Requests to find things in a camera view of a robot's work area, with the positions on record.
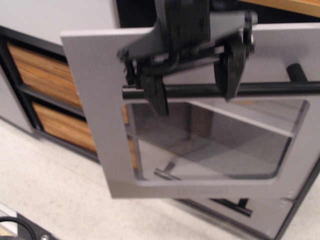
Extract wooden countertop edge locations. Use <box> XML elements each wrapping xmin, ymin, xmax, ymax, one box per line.
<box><xmin>242</xmin><ymin>0</ymin><xmax>320</xmax><ymax>18</ymax></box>

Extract grey bottom drawer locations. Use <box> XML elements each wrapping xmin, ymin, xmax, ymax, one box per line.
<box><xmin>174</xmin><ymin>194</ymin><xmax>294</xmax><ymax>238</ymax></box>

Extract white cabinet panel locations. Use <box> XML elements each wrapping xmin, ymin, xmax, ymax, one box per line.
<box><xmin>0</xmin><ymin>0</ymin><xmax>120</xmax><ymax>45</ymax></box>

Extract black drawer handle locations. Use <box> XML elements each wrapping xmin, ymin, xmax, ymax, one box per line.
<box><xmin>209</xmin><ymin>198</ymin><xmax>253</xmax><ymax>217</ymax></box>

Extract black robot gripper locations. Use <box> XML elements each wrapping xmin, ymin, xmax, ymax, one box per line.
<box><xmin>117</xmin><ymin>0</ymin><xmax>258</xmax><ymax>117</ymax></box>

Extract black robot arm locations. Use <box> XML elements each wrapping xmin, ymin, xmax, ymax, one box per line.
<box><xmin>117</xmin><ymin>0</ymin><xmax>258</xmax><ymax>117</ymax></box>

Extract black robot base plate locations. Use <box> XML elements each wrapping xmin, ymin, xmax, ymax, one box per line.
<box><xmin>17</xmin><ymin>213</ymin><xmax>58</xmax><ymax>240</ymax></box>

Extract black braided cable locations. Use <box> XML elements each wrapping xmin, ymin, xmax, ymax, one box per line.
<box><xmin>0</xmin><ymin>217</ymin><xmax>31</xmax><ymax>240</ymax></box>

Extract dark grey toy kitchen cabinet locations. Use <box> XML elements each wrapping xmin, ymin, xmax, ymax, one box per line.
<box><xmin>0</xmin><ymin>0</ymin><xmax>320</xmax><ymax>240</ymax></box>

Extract grey oven door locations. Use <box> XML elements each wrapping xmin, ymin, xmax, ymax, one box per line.
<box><xmin>61</xmin><ymin>23</ymin><xmax>320</xmax><ymax>199</ymax></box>

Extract upper wood-pattern storage bin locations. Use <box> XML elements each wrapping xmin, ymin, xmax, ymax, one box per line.
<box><xmin>7</xmin><ymin>42</ymin><xmax>82</xmax><ymax>109</ymax></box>

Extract wood-pattern storage bin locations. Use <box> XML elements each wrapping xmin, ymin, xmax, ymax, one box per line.
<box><xmin>7</xmin><ymin>42</ymin><xmax>82</xmax><ymax>109</ymax></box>
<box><xmin>32</xmin><ymin>102</ymin><xmax>97</xmax><ymax>153</ymax></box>

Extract black oven door handle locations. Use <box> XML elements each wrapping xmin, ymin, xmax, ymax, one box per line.
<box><xmin>122</xmin><ymin>63</ymin><xmax>320</xmax><ymax>100</ymax></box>

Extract lower wood-pattern storage bin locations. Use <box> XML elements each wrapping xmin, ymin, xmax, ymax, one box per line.
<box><xmin>32</xmin><ymin>102</ymin><xmax>97</xmax><ymax>153</ymax></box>

